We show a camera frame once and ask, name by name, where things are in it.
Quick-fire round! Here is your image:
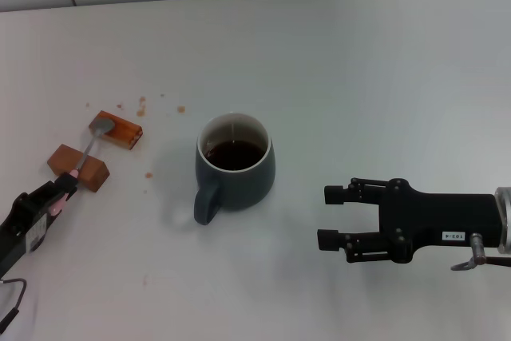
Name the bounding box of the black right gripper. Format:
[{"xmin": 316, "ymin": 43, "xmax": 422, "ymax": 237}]
[{"xmin": 317, "ymin": 176, "xmax": 498, "ymax": 264}]

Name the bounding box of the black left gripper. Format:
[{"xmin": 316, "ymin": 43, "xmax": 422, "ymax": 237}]
[{"xmin": 0, "ymin": 174, "xmax": 79, "ymax": 278}]

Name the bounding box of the pink handled metal spoon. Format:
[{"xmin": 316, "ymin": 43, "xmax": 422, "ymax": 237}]
[{"xmin": 50, "ymin": 118, "xmax": 116, "ymax": 216}]

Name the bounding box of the grey ceramic cup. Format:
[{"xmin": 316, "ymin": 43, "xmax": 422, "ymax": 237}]
[{"xmin": 193, "ymin": 112, "xmax": 276, "ymax": 227}]

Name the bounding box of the brown arched wooden block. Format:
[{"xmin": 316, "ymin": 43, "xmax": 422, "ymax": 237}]
[{"xmin": 46, "ymin": 144, "xmax": 111, "ymax": 193}]

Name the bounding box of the orange grooved wooden block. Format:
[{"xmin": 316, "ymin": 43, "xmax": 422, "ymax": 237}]
[{"xmin": 88, "ymin": 110, "xmax": 144, "ymax": 153}]

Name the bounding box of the dark coffee liquid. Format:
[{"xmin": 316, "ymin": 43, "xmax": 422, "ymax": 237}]
[{"xmin": 201, "ymin": 139, "xmax": 267, "ymax": 172}]

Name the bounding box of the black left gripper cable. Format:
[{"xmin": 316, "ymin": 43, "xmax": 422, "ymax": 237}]
[{"xmin": 0, "ymin": 278, "xmax": 28, "ymax": 320}]

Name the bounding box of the right gripper cable with plug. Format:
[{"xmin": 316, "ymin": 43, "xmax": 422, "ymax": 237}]
[{"xmin": 450, "ymin": 232, "xmax": 511, "ymax": 272}]

